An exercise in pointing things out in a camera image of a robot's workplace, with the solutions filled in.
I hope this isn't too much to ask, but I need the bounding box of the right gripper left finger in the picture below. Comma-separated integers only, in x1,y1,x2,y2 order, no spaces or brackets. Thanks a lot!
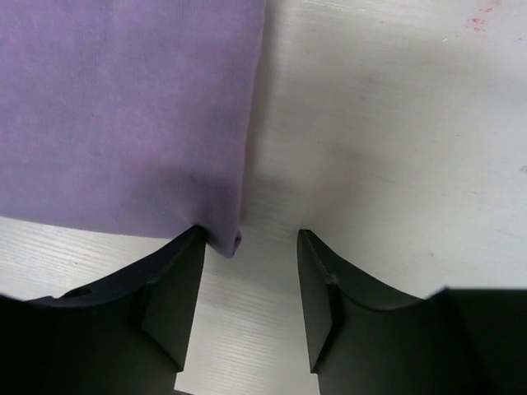
25,226,206,373

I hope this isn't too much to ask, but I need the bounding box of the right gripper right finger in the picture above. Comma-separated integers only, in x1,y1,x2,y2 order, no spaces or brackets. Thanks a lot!
296,230,436,375

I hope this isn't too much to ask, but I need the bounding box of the purple t shirt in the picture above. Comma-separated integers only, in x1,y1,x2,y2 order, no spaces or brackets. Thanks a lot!
1,1,266,257

